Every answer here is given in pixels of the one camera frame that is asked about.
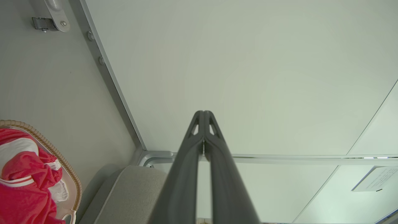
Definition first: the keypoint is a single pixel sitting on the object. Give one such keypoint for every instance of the grey fabric sofa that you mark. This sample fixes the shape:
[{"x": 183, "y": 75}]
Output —
[{"x": 130, "y": 196}]

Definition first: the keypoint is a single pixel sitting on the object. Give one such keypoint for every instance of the white cloth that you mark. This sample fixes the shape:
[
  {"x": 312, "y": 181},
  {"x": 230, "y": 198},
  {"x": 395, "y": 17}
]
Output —
[{"x": 59, "y": 190}]

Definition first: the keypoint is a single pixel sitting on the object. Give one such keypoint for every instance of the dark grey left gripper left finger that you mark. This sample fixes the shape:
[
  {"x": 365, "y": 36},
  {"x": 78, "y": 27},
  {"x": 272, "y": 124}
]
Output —
[{"x": 180, "y": 186}]

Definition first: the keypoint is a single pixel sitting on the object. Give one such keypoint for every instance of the white basket with wicker rim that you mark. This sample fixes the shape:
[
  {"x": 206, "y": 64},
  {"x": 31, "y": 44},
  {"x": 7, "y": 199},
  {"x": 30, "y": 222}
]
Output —
[{"x": 72, "y": 183}]

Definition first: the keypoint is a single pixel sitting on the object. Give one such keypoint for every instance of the white paper notice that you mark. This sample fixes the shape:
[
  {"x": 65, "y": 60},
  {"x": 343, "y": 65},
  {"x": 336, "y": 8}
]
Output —
[{"x": 377, "y": 179}]

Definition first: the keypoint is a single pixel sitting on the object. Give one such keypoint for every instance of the red and white shirt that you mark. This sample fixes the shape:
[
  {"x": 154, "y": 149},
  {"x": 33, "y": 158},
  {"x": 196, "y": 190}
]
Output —
[{"x": 25, "y": 202}]

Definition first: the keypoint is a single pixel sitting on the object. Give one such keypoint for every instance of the grey metal partition frame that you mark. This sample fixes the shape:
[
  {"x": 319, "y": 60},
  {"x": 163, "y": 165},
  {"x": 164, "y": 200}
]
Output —
[{"x": 121, "y": 96}]

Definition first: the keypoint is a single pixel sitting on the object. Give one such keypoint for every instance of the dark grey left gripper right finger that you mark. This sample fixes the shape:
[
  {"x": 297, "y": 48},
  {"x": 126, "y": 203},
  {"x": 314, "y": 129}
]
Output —
[{"x": 230, "y": 193}]

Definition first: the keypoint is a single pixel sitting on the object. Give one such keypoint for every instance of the round metal bolt head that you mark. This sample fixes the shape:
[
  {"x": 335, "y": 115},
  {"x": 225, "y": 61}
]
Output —
[
  {"x": 101, "y": 60},
  {"x": 90, "y": 35}
]

